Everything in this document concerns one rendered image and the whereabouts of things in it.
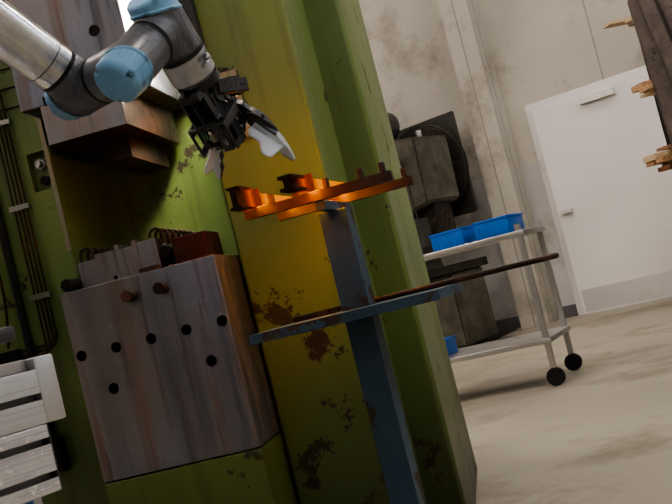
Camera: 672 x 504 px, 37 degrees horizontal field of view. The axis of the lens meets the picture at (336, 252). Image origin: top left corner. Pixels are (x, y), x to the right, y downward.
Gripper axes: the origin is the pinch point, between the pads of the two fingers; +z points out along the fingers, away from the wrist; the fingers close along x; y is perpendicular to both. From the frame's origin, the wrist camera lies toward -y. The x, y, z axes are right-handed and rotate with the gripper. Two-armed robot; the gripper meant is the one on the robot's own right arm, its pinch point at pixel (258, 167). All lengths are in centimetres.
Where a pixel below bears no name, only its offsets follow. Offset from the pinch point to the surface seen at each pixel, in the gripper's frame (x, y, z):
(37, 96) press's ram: -78, -50, -5
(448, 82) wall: -260, -778, 413
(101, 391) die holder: -71, -2, 48
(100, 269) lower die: -70, -25, 31
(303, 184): -4.7, -17.4, 16.3
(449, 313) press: -261, -539, 520
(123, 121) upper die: -59, -49, 7
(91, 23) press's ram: -62, -63, -12
